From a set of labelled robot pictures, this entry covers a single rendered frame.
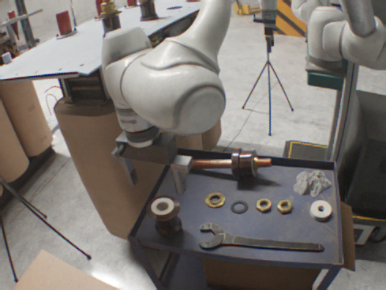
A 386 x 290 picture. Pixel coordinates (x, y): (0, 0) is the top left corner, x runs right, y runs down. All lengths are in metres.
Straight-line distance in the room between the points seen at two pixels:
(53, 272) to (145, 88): 0.63
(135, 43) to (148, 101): 0.15
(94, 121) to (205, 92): 0.81
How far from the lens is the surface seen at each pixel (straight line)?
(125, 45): 0.50
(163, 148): 0.59
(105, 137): 1.15
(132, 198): 1.36
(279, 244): 0.81
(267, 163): 0.93
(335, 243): 0.85
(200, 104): 0.36
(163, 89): 0.37
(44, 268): 0.88
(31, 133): 2.80
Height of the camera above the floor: 1.56
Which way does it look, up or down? 36 degrees down
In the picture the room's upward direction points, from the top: 8 degrees counter-clockwise
